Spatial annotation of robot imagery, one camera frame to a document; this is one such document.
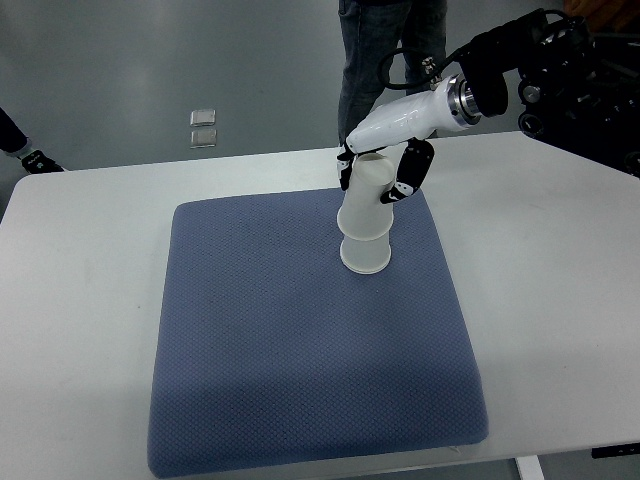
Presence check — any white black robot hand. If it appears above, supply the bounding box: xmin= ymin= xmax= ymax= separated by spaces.
xmin=337 ymin=74 xmax=481 ymax=204

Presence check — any white paper cup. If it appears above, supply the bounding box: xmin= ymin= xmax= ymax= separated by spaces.
xmin=337 ymin=153 xmax=395 ymax=241
xmin=340 ymin=232 xmax=392 ymax=275

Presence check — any person in grey jeans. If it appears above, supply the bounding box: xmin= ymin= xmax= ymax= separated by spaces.
xmin=337 ymin=0 xmax=448 ymax=145

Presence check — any white paper cup on mat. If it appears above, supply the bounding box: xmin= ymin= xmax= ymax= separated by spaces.
xmin=340 ymin=232 xmax=392 ymax=275

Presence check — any upper silver floor plate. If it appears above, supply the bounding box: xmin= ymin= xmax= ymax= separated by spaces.
xmin=190 ymin=108 xmax=216 ymax=127

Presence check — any blue textured cushion mat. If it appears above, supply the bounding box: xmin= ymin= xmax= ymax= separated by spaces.
xmin=148 ymin=189 xmax=489 ymax=478

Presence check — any white table leg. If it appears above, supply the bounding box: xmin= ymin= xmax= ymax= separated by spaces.
xmin=515 ymin=456 xmax=545 ymax=480

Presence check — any black table control panel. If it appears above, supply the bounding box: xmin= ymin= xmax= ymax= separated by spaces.
xmin=591 ymin=442 xmax=640 ymax=459

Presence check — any person with black sneaker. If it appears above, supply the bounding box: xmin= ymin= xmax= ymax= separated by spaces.
xmin=0 ymin=110 xmax=65 ymax=174

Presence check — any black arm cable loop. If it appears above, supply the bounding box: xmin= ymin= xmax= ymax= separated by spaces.
xmin=377 ymin=47 xmax=471 ymax=92

